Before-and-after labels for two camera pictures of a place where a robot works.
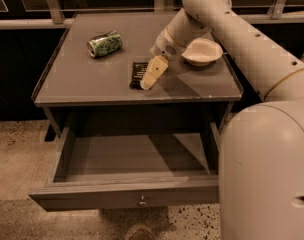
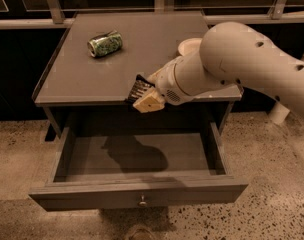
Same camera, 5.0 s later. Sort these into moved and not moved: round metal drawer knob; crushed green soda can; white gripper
Moved: white gripper
Not moved: round metal drawer knob; crushed green soda can
